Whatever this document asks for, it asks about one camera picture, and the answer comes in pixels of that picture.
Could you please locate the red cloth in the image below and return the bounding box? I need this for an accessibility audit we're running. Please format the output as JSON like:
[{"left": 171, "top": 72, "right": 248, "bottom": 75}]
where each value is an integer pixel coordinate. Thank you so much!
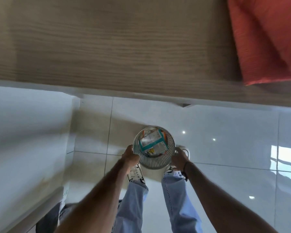
[{"left": 227, "top": 0, "right": 291, "bottom": 86}]

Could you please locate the teal wipes packet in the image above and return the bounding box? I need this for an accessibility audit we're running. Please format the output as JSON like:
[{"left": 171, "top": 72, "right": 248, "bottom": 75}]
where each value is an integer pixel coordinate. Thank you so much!
[{"left": 139, "top": 131, "right": 168, "bottom": 156}]

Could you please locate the blue jeans right leg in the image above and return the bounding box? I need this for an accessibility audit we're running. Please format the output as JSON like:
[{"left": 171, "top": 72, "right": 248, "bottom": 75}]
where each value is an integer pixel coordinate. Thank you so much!
[{"left": 161, "top": 171, "right": 203, "bottom": 233}]

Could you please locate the person's right forearm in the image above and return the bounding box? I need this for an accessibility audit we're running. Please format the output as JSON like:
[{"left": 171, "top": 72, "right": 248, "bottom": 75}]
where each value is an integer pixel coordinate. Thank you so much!
[{"left": 183, "top": 162, "right": 279, "bottom": 233}]

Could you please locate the person's left forearm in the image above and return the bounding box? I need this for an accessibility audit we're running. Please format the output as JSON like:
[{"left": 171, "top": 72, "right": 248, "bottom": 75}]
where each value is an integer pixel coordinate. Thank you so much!
[{"left": 56, "top": 159, "right": 136, "bottom": 233}]

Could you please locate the blue jeans left leg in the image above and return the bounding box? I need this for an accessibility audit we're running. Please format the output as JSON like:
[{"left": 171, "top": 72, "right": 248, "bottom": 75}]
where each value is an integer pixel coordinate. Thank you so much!
[{"left": 115, "top": 178, "right": 149, "bottom": 233}]

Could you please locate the blue jeans leg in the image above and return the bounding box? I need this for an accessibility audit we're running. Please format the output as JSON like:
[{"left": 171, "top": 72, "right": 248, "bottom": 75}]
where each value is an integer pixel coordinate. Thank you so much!
[
  {"left": 115, "top": 178, "right": 149, "bottom": 233},
  {"left": 161, "top": 171, "right": 203, "bottom": 233}
]

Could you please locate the dark beaded bracelet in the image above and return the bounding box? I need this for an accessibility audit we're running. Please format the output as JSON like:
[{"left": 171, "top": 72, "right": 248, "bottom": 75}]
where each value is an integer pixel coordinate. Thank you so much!
[{"left": 180, "top": 162, "right": 190, "bottom": 182}]

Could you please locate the person's left hand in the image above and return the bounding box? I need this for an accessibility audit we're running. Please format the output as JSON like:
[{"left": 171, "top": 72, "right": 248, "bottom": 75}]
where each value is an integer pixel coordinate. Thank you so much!
[{"left": 121, "top": 145, "right": 141, "bottom": 168}]

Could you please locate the white right sneaker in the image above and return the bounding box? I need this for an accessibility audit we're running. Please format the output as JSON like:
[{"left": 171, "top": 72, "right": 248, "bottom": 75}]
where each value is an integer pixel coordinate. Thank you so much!
[{"left": 165, "top": 146, "right": 191, "bottom": 176}]

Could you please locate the white sneaker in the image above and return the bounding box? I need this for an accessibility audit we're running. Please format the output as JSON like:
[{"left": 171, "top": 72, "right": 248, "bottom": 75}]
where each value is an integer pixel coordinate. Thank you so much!
[
  {"left": 165, "top": 146, "right": 191, "bottom": 176},
  {"left": 126, "top": 165, "right": 146, "bottom": 183}
]

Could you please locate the silver mesh waste bin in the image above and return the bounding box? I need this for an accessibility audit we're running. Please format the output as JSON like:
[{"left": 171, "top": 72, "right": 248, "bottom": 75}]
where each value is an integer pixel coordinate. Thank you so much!
[{"left": 133, "top": 126, "right": 176, "bottom": 171}]

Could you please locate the white left sneaker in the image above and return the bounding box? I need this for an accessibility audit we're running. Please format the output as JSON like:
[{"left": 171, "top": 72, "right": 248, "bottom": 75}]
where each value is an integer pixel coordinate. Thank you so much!
[{"left": 126, "top": 165, "right": 146, "bottom": 183}]

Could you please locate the person's right hand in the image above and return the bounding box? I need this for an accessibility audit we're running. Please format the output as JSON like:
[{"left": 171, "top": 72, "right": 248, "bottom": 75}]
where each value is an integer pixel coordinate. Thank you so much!
[{"left": 171, "top": 150, "right": 190, "bottom": 172}]

